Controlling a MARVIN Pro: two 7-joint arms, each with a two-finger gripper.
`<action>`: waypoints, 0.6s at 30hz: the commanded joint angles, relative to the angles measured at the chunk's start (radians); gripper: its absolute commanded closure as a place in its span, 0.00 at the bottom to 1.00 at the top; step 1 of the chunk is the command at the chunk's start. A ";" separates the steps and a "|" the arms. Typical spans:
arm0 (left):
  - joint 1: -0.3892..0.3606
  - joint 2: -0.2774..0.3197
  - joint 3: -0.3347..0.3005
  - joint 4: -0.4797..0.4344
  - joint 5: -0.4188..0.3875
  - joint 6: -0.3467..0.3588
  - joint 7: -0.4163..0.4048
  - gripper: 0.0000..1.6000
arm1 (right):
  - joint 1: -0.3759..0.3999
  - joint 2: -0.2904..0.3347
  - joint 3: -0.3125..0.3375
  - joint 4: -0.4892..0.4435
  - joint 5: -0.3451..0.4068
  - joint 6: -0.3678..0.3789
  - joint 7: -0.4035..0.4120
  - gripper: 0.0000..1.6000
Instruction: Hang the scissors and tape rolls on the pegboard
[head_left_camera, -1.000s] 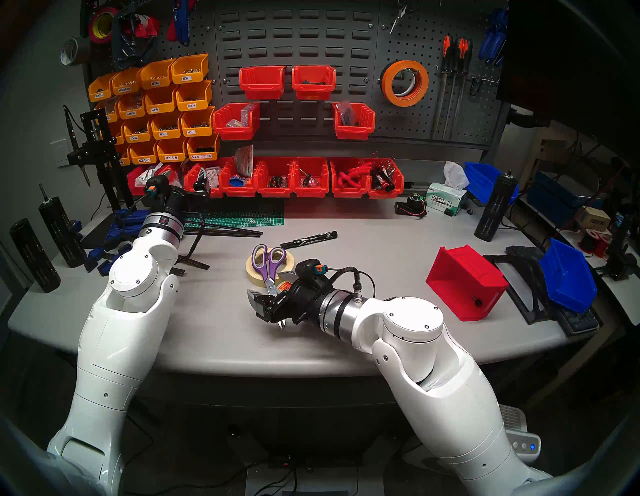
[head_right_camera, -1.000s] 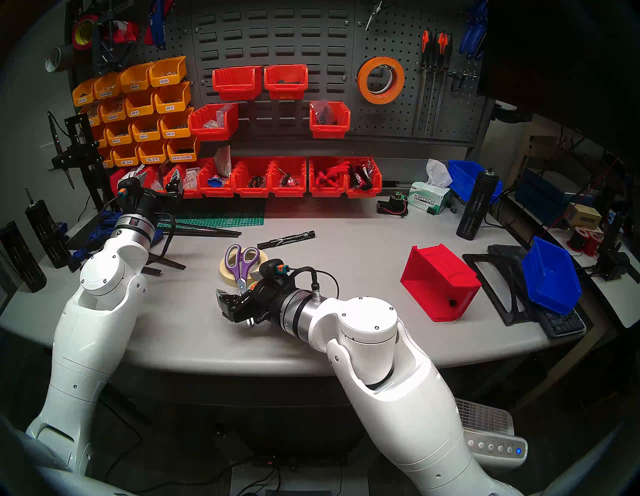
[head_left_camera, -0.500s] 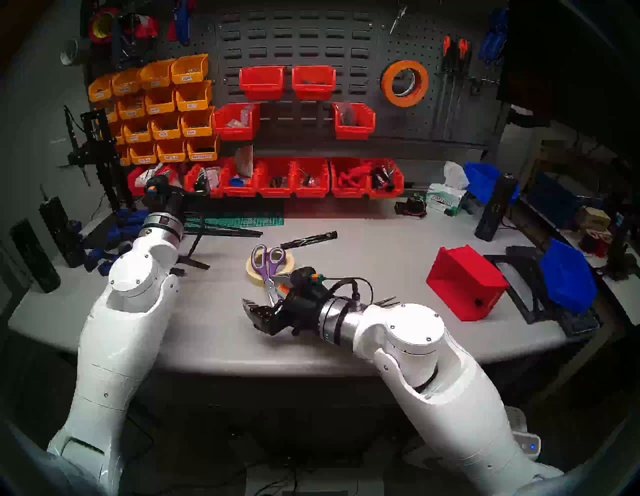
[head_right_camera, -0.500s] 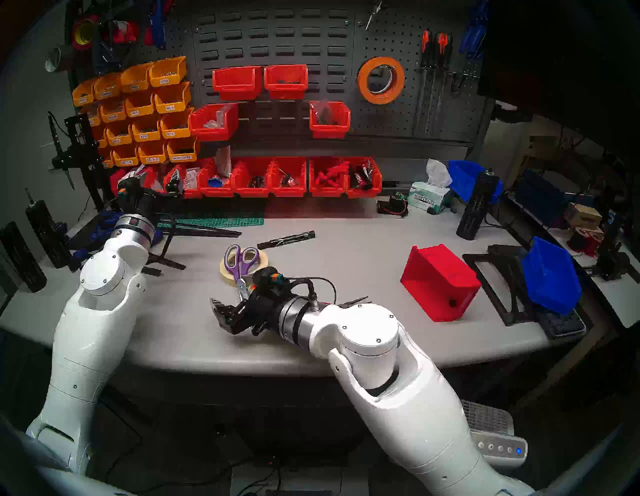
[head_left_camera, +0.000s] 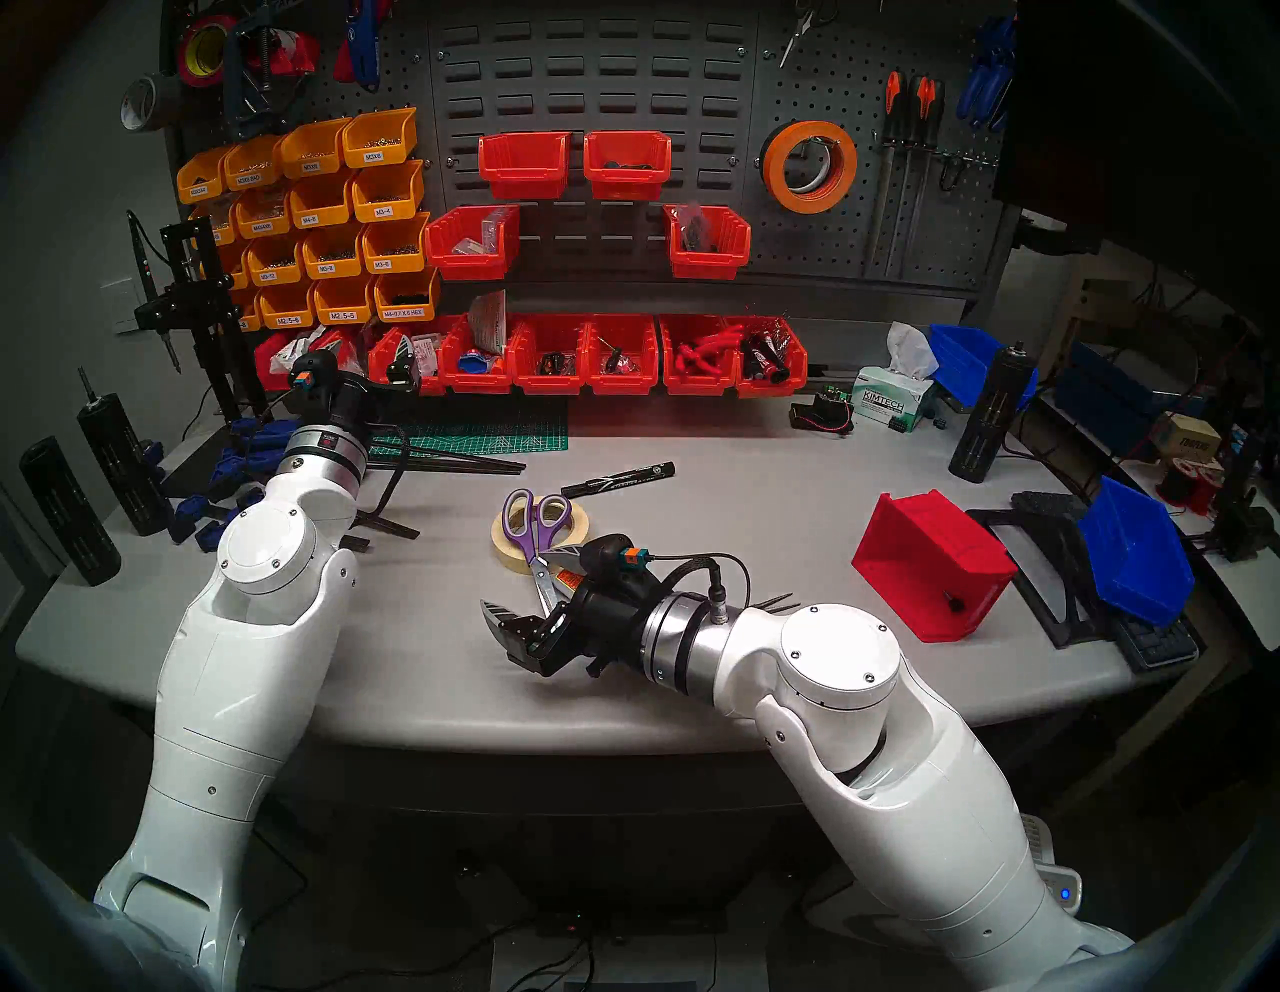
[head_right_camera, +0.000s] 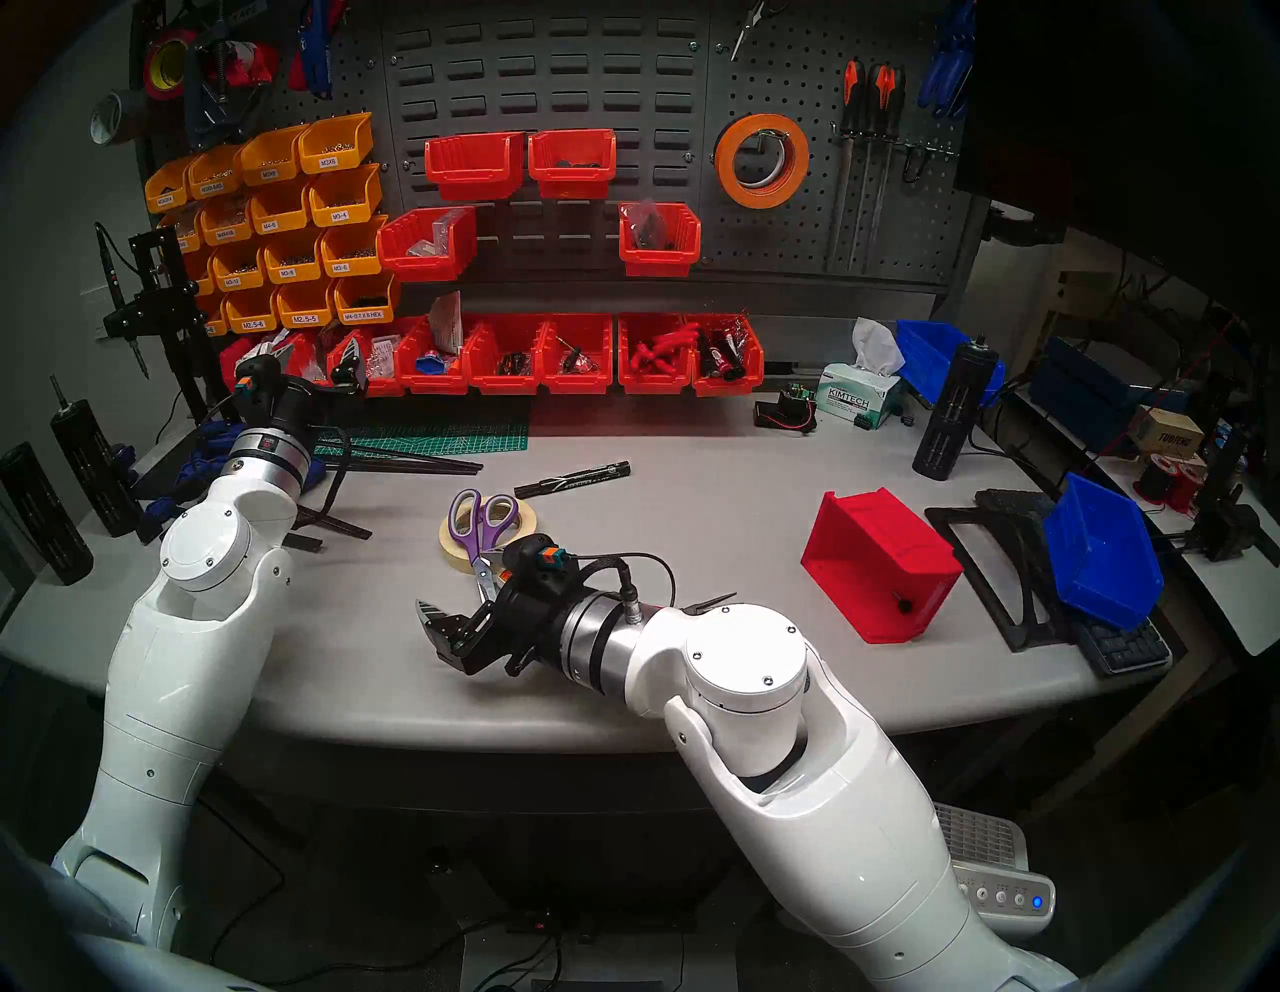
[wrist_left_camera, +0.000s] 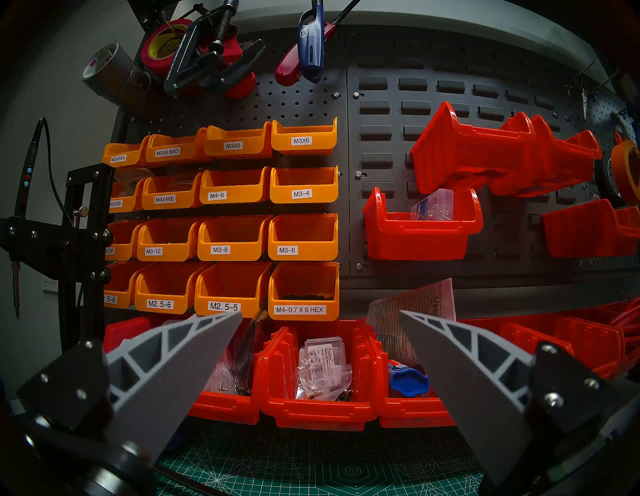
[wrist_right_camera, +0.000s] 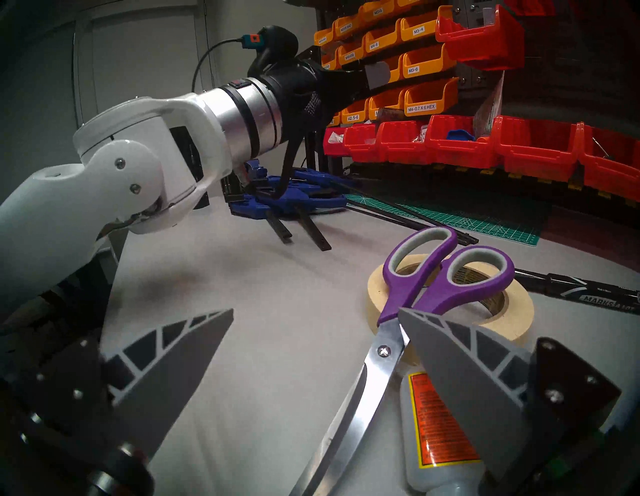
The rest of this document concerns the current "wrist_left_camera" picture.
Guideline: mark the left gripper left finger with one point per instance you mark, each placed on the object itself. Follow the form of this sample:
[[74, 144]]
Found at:
[[165, 370]]

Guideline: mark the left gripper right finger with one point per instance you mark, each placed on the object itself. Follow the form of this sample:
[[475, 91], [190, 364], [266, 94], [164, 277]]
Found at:
[[480, 390]]

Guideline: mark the orange tape roll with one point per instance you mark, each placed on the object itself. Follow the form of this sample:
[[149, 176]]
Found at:
[[622, 170]]

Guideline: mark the red yellow tape roll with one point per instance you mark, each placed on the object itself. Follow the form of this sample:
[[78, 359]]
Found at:
[[162, 45]]

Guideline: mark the grey pegboard back panel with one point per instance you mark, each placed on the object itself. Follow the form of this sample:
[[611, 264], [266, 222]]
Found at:
[[400, 55]]

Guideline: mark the red plastic storage bin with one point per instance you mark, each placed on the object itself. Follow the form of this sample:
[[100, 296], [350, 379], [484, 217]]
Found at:
[[555, 165], [595, 340], [620, 315], [130, 327], [420, 240], [280, 380], [415, 415], [225, 407], [585, 232], [465, 160]]

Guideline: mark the small blue plastic part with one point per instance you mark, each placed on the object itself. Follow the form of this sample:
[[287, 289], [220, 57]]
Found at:
[[407, 380]]

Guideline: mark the clear bag of dark parts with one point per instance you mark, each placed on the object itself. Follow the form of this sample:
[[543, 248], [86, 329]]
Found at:
[[245, 350]]

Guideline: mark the yellow plastic parts bin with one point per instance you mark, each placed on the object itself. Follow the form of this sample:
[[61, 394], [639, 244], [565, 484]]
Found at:
[[302, 285], [235, 237], [127, 197], [175, 142], [170, 190], [125, 150], [122, 285], [302, 235], [125, 242], [235, 185], [170, 240], [232, 287], [305, 182], [305, 131], [167, 287], [237, 137]]

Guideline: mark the black tripod rods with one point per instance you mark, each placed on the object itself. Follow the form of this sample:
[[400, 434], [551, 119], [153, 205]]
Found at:
[[190, 482]]

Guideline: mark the black metal fixture stand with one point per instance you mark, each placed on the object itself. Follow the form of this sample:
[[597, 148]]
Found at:
[[80, 240]]

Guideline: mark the clear plastic hardware bag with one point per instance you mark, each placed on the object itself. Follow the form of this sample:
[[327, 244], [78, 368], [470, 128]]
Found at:
[[322, 370]]

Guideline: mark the green cutting mat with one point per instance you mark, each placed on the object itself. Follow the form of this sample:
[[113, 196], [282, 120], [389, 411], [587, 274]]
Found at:
[[310, 460]]

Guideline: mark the clear plastic parts bag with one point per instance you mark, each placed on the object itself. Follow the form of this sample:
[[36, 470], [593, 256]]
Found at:
[[432, 205]]

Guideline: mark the small silver scissors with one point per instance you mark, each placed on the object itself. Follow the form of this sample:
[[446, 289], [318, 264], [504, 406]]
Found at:
[[584, 102]]

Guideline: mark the black bar clamp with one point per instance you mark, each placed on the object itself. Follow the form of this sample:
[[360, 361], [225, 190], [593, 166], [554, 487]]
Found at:
[[205, 65]]

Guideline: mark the grey overhead workbench shelf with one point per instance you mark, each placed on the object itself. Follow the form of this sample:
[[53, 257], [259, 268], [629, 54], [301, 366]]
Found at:
[[450, 15]]

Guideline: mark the grey duct tape roll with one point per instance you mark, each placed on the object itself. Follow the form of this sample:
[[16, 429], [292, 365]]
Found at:
[[112, 72]]

